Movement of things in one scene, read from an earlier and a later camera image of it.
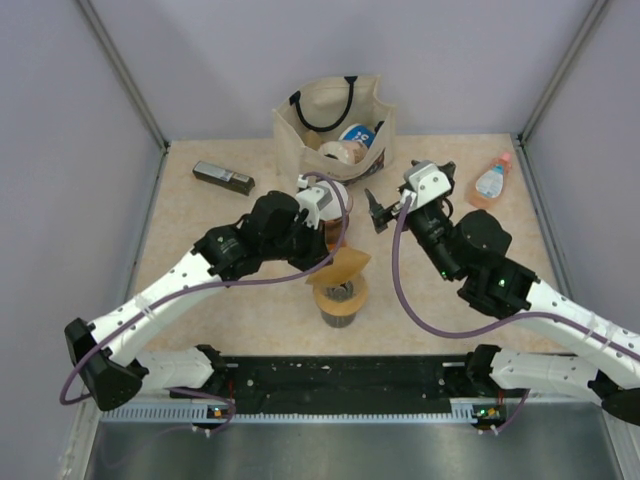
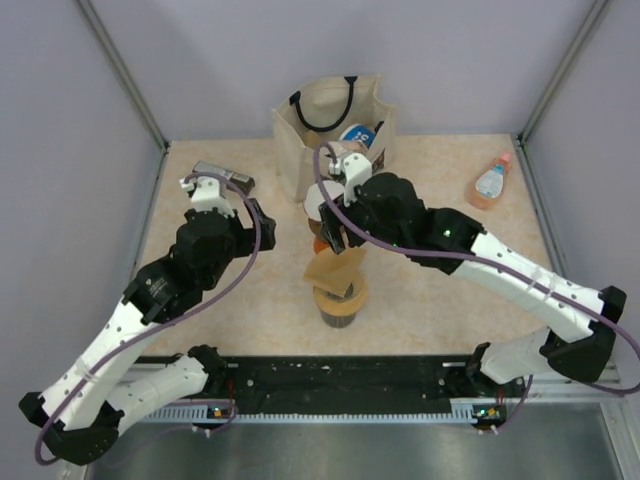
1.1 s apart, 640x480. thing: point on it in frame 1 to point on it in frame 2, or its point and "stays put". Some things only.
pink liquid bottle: x=490 y=182 stays put
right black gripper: x=381 y=218 to x=331 y=221
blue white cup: x=358 y=132 stays put
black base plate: x=312 y=384 stays put
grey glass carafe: x=338 y=321 stays put
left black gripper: x=317 y=252 to x=246 y=234
